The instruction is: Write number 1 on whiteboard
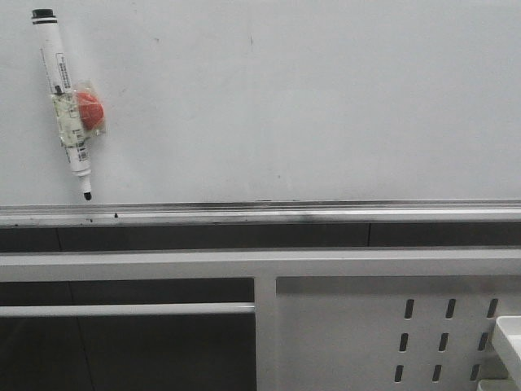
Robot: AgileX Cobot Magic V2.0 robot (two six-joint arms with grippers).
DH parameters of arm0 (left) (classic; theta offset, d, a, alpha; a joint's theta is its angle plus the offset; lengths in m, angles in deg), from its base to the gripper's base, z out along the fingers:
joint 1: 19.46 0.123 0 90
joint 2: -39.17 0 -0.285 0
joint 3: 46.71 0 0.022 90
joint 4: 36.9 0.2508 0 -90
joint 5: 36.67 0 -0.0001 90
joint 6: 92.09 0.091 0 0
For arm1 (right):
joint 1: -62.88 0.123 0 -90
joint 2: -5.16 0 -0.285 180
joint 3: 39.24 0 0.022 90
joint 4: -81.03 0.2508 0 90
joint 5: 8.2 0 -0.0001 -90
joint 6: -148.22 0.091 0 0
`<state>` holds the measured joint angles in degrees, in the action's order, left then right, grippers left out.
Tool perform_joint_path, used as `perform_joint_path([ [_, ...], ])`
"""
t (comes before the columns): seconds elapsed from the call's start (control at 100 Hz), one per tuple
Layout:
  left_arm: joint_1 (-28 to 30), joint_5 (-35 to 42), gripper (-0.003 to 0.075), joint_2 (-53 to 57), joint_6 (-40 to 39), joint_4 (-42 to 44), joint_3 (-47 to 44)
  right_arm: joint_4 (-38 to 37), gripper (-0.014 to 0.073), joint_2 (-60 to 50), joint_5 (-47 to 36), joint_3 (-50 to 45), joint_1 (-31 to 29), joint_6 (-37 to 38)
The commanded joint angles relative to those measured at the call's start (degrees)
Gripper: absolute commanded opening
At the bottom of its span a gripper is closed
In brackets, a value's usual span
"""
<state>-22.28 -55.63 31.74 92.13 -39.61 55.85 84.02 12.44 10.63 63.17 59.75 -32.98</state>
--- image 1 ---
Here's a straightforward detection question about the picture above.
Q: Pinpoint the red round magnet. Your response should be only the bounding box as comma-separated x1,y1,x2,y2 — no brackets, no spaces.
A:
77,90,104,131

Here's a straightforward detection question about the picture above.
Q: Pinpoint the white whiteboard marker pen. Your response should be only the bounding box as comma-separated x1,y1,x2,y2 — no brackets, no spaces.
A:
31,8,92,201

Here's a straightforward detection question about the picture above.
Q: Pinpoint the large white whiteboard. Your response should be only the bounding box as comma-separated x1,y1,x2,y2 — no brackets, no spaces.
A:
1,1,520,206

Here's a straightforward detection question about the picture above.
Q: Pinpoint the aluminium whiteboard marker tray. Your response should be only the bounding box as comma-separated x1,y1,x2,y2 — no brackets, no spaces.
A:
1,200,520,228

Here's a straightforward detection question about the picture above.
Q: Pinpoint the white plastic bin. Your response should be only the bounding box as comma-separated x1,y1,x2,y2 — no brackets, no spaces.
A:
492,316,520,389

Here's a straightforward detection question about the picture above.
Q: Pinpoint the white perforated metal frame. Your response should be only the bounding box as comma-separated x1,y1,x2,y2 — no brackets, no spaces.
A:
1,248,520,390

